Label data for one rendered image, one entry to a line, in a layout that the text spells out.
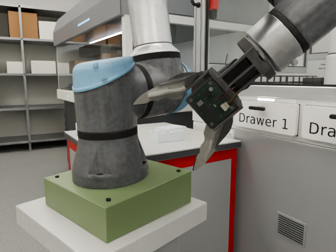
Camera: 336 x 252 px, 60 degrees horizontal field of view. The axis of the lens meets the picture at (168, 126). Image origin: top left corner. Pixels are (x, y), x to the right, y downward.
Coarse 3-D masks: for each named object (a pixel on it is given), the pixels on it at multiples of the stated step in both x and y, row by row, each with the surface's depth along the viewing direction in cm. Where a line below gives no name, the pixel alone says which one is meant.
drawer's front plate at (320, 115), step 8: (304, 112) 97; (312, 112) 94; (320, 112) 92; (328, 112) 90; (304, 120) 97; (312, 120) 94; (320, 120) 92; (328, 120) 90; (304, 128) 97; (312, 128) 95; (320, 128) 92; (328, 128) 90; (304, 136) 97; (312, 136) 95; (320, 136) 93; (328, 136) 90
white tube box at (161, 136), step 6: (150, 132) 122; (156, 132) 120; (162, 132) 121; (174, 132) 120; (180, 132) 121; (150, 138) 122; (156, 138) 117; (162, 138) 117; (168, 138) 119; (174, 138) 120; (180, 138) 122
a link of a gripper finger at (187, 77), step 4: (184, 72) 46; (188, 72) 46; (192, 72) 46; (196, 72) 46; (200, 72) 46; (176, 76) 46; (180, 76) 46; (184, 76) 46; (188, 76) 46; (192, 76) 46; (196, 76) 45; (168, 80) 47; (172, 80) 47; (176, 80) 46; (180, 80) 46; (184, 80) 46; (188, 80) 46; (192, 80) 46; (160, 84) 47; (164, 84) 47; (184, 84) 46; (188, 84) 46
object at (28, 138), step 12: (0, 12) 416; (36, 12) 416; (48, 12) 416; (60, 12) 416; (0, 36) 379; (24, 72) 398; (24, 84) 400; (24, 96) 443; (0, 108) 391; (12, 108) 397; (24, 108) 404; (36, 108) 411; (48, 108) 418; (60, 132) 475; (0, 144) 397
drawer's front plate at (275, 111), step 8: (248, 104) 117; (256, 104) 114; (264, 104) 110; (272, 104) 107; (280, 104) 104; (288, 104) 101; (296, 104) 100; (240, 112) 121; (248, 112) 117; (256, 112) 114; (264, 112) 111; (272, 112) 107; (280, 112) 104; (288, 112) 102; (296, 112) 100; (248, 120) 118; (256, 120) 114; (264, 120) 111; (272, 120) 108; (280, 120) 105; (288, 120) 102; (296, 120) 100; (256, 128) 115; (264, 128) 111; (272, 128) 108; (280, 128) 105; (288, 128) 102; (296, 128) 101
